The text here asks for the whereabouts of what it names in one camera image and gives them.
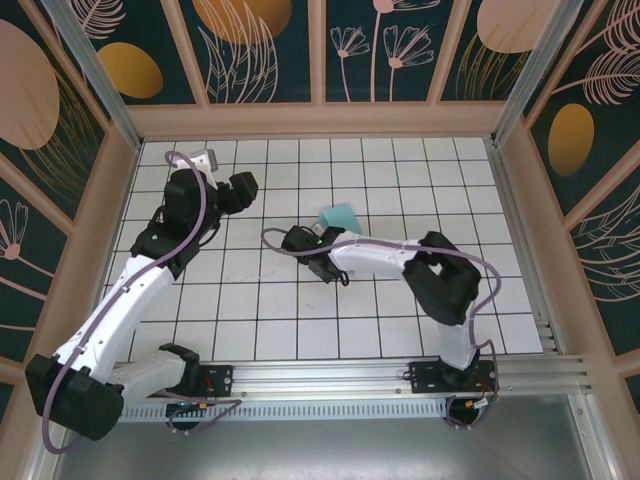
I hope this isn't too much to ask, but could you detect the teal cloth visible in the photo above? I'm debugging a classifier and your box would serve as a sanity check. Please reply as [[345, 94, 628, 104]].
[[318, 202, 363, 275]]

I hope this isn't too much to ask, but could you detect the grey metal sheet plate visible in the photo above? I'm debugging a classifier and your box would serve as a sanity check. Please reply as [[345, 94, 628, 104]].
[[29, 418, 616, 480]]

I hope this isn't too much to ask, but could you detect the aluminium mounting rail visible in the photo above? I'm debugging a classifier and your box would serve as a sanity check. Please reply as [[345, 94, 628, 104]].
[[47, 353, 599, 401]]

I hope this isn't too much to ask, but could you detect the aluminium frame post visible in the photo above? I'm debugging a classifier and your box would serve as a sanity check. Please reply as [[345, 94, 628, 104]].
[[39, 0, 144, 151], [491, 0, 601, 146]]

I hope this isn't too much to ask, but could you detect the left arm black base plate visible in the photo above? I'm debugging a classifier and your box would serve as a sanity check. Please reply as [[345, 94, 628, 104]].
[[197, 363, 235, 397]]

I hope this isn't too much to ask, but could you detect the slotted grey cable duct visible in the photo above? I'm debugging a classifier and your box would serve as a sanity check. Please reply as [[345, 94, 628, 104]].
[[114, 402, 451, 422]]

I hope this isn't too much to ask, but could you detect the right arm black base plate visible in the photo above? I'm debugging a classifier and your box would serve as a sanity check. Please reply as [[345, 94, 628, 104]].
[[408, 360, 499, 397]]

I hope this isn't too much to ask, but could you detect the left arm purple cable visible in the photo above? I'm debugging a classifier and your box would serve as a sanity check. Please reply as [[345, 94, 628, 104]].
[[42, 149, 244, 455]]

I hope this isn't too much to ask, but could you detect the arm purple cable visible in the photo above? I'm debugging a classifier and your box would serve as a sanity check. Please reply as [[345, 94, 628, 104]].
[[42, 149, 244, 455], [262, 228, 504, 432]]

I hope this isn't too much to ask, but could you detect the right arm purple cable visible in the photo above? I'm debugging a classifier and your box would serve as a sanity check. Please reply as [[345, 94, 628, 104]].
[[262, 228, 504, 432]]

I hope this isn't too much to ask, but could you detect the aluminium side rail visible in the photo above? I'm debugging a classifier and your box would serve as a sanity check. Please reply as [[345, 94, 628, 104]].
[[487, 139, 569, 357]]

